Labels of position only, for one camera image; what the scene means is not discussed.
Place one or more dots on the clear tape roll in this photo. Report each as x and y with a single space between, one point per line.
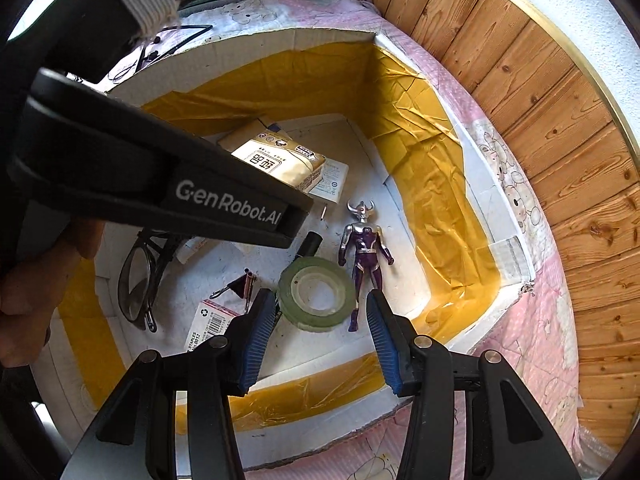
290 295

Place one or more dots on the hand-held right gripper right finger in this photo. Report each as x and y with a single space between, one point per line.
382 345

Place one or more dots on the white cardboard box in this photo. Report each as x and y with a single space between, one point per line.
440 210

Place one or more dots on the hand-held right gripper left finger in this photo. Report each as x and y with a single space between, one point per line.
257 340

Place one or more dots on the bubble wrap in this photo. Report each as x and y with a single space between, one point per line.
595 442

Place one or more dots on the pink printed blanket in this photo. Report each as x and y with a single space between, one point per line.
530 360

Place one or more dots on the person's left hand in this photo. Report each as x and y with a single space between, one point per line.
35 300

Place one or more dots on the beige tissue pack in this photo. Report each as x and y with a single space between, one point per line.
280 160

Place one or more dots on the red staples box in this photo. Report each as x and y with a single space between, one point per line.
210 325

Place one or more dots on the black marker pen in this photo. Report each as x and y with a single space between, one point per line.
309 246

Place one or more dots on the white small tube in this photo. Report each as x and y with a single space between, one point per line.
194 249

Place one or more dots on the purple silver toy figure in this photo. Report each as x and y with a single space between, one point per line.
367 250

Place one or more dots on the black framed glasses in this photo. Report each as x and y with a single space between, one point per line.
132 290

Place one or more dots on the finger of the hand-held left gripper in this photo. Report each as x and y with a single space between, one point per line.
200 155

